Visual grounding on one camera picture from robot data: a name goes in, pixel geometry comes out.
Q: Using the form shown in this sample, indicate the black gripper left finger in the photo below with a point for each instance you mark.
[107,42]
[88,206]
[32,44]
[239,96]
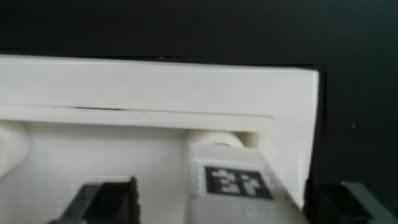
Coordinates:
[104,205]

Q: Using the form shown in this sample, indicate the white square tabletop tray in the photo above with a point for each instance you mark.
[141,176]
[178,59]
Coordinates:
[59,155]

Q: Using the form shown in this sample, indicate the white U-shaped obstacle fence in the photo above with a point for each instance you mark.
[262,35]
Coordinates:
[178,95]

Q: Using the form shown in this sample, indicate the white table leg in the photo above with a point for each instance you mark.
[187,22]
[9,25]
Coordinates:
[237,195]

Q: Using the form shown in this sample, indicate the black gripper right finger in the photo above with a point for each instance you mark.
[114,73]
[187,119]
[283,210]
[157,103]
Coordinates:
[343,204]

